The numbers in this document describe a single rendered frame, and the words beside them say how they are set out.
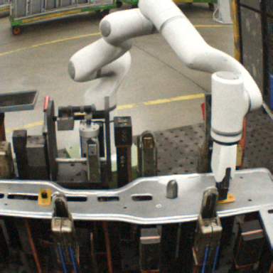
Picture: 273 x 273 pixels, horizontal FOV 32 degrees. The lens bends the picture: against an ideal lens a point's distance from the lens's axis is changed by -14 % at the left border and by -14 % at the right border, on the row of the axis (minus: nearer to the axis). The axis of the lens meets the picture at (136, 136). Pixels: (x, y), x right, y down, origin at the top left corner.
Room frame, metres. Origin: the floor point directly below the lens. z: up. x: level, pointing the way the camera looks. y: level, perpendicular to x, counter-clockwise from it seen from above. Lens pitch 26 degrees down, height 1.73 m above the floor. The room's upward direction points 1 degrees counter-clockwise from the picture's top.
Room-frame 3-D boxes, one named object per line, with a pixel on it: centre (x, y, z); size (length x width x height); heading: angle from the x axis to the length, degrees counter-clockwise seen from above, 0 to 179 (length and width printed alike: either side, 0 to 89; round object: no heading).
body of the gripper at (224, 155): (1.12, -0.22, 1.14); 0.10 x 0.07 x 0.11; 3
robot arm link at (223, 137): (1.12, -0.22, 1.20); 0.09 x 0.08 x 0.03; 3
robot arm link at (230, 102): (1.12, -0.22, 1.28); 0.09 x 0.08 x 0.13; 121
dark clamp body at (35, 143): (1.34, 0.29, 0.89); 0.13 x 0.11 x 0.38; 3
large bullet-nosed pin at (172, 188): (1.16, -0.09, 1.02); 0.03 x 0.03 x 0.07
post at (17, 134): (1.35, 0.36, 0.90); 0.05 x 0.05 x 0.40; 3
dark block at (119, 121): (1.37, 0.04, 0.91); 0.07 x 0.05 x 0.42; 3
